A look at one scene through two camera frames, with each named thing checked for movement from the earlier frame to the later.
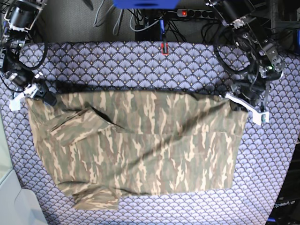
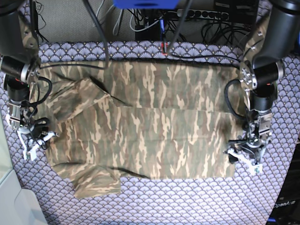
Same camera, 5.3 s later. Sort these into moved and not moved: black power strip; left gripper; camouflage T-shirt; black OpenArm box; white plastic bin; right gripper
Moved: left gripper; right gripper; camouflage T-shirt
Not moved: black OpenArm box; white plastic bin; black power strip
